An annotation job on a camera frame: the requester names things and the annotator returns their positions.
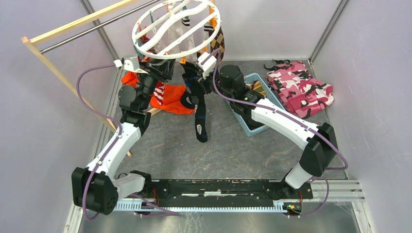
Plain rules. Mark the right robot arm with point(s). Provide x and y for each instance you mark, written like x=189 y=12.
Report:
x=316 y=141

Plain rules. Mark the white round clip hanger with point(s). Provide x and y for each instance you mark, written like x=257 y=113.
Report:
x=176 y=29

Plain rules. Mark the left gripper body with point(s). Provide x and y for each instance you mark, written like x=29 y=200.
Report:
x=147 y=68

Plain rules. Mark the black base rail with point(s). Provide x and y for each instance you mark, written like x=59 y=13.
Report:
x=225 y=195

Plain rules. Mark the brown argyle sock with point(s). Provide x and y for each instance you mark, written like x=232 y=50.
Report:
x=218 y=43

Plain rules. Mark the wooden drying rack frame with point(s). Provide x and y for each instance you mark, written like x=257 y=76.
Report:
x=58 y=125

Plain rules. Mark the orange cloth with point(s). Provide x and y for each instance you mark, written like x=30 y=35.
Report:
x=170 y=99

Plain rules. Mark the metal hanging rod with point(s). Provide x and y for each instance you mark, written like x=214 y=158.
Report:
x=99 y=26

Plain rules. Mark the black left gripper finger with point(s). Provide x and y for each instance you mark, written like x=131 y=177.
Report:
x=162 y=65
x=162 y=76

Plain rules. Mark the pink camouflage trousers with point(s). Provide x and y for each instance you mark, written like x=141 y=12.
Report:
x=299 y=92

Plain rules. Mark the red white striped sock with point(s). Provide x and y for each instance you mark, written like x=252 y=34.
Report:
x=158 y=93

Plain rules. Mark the light blue laundry basket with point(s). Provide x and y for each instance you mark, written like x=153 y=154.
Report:
x=252 y=92

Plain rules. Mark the black grey sock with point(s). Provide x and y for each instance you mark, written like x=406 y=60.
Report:
x=200 y=119
x=188 y=99

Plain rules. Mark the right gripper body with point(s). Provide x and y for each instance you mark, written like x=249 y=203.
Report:
x=208 y=83

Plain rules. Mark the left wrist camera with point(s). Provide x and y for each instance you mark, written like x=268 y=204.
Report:
x=129 y=63

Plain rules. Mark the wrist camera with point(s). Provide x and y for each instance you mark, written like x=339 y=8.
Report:
x=129 y=63
x=206 y=63

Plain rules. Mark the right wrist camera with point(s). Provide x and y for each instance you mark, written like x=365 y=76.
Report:
x=206 y=63

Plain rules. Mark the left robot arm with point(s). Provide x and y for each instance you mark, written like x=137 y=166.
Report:
x=94 y=187

